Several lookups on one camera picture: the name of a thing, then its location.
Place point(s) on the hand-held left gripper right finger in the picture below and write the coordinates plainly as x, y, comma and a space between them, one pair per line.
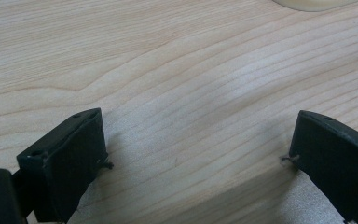
338, 158

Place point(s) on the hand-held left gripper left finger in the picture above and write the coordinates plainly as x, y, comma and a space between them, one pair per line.
65, 165

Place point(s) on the cream round plate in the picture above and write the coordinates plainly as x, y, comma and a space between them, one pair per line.
315, 4

